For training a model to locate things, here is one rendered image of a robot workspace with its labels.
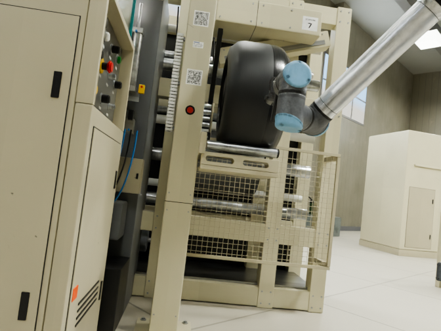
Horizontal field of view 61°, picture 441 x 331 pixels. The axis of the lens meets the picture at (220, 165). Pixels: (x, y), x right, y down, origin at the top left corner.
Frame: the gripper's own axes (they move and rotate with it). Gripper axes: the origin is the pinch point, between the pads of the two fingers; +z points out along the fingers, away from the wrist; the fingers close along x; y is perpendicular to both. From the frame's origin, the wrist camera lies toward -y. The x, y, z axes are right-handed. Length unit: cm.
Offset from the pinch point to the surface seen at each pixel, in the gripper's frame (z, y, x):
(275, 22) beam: 53, 60, -9
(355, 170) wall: 826, 58, -427
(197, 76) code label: 26.8, 15.3, 31.2
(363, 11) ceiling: 713, 442, -358
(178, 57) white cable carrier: 28, 23, 42
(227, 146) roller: 19.3, -17.1, 14.1
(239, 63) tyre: 10.0, 18.6, 14.0
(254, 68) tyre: 8.5, 16.8, 7.3
